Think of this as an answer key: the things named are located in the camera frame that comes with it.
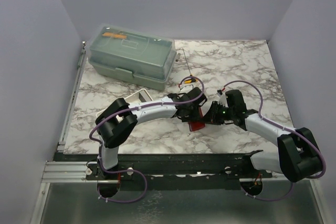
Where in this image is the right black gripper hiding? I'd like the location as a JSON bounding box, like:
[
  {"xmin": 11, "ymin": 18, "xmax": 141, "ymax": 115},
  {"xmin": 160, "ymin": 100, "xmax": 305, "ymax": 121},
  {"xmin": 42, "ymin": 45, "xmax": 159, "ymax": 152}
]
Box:
[{"xmin": 200, "ymin": 101, "xmax": 235, "ymax": 125}]

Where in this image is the red leather card holder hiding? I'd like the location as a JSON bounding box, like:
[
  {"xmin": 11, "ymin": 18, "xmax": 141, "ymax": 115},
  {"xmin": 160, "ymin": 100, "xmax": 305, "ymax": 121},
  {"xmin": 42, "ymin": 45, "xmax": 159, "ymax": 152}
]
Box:
[{"xmin": 188, "ymin": 121, "xmax": 205, "ymax": 132}]

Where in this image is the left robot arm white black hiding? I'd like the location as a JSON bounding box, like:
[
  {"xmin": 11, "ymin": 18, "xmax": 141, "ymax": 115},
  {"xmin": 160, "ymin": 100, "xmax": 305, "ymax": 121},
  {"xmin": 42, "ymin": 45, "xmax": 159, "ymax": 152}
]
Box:
[{"xmin": 92, "ymin": 87, "xmax": 207, "ymax": 179}]

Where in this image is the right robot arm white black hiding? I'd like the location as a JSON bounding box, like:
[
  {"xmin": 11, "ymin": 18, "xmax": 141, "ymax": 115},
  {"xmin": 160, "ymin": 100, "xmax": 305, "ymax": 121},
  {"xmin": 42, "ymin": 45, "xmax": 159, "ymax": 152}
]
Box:
[{"xmin": 202, "ymin": 90, "xmax": 326, "ymax": 183}]

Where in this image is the white rectangular plastic tray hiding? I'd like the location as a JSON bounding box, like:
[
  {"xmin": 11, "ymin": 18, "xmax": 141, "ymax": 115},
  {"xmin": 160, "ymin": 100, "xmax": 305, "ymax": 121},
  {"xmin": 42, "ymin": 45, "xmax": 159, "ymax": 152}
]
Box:
[{"xmin": 95, "ymin": 88, "xmax": 153, "ymax": 121}]

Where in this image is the green plastic toolbox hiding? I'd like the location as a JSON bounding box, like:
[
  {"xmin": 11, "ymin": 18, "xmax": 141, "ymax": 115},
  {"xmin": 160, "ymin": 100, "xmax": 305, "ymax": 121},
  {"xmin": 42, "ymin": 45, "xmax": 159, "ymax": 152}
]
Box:
[{"xmin": 86, "ymin": 24, "xmax": 177, "ymax": 91}]

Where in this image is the orange tool inside toolbox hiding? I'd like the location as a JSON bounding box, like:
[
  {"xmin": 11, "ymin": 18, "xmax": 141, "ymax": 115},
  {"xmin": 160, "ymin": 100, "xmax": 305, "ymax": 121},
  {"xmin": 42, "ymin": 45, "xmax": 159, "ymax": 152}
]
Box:
[{"xmin": 102, "ymin": 32, "xmax": 127, "ymax": 39}]

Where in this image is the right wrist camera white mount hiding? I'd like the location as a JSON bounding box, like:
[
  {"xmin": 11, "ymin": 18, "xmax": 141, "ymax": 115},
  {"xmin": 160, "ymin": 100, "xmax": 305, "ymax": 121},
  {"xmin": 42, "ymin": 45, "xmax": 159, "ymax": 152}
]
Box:
[{"xmin": 217, "ymin": 89, "xmax": 227, "ymax": 107}]

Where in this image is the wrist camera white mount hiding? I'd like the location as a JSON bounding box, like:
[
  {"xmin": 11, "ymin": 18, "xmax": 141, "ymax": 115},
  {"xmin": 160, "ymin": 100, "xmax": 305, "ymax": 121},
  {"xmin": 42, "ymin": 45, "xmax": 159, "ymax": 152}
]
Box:
[
  {"xmin": 179, "ymin": 83, "xmax": 194, "ymax": 93},
  {"xmin": 217, "ymin": 89, "xmax": 227, "ymax": 107}
]

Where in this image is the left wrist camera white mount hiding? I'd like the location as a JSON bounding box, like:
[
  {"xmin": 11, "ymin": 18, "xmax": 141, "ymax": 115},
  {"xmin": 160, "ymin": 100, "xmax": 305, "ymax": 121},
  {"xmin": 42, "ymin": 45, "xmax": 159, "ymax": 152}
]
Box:
[{"xmin": 179, "ymin": 83, "xmax": 194, "ymax": 93}]

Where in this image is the yellow black T-handle hex key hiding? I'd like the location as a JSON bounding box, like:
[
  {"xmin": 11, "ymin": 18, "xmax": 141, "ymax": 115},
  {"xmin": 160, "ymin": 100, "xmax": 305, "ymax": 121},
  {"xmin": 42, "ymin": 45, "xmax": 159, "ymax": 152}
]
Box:
[{"xmin": 182, "ymin": 48, "xmax": 197, "ymax": 84}]

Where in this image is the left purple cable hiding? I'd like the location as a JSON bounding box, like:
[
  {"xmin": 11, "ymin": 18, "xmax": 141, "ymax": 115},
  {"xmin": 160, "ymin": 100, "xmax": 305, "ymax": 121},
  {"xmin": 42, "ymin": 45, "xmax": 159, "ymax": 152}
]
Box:
[{"xmin": 90, "ymin": 76, "xmax": 205, "ymax": 204}]

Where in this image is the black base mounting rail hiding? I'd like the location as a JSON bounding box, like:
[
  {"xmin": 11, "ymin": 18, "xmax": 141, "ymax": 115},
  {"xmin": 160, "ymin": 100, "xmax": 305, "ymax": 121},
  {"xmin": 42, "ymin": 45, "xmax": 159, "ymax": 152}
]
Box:
[{"xmin": 53, "ymin": 153, "xmax": 272, "ymax": 196}]

